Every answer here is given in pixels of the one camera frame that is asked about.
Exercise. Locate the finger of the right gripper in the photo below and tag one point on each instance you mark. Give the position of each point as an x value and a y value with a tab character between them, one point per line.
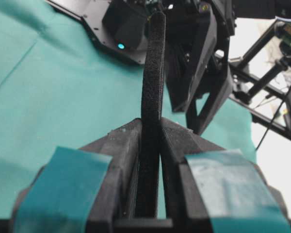
215	87
178	85

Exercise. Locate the green table cloth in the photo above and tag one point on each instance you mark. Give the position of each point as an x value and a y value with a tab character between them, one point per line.
56	89

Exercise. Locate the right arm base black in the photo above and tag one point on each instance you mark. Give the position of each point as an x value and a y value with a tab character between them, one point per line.
117	26

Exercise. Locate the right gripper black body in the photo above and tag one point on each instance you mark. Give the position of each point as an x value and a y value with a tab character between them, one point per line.
197	34

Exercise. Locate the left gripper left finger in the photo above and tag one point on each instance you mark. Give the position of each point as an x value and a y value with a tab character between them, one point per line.
79	190

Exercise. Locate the black metal frame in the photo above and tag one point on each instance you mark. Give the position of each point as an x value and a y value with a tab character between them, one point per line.
246	86

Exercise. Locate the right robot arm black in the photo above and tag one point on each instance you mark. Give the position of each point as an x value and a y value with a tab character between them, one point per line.
260	9

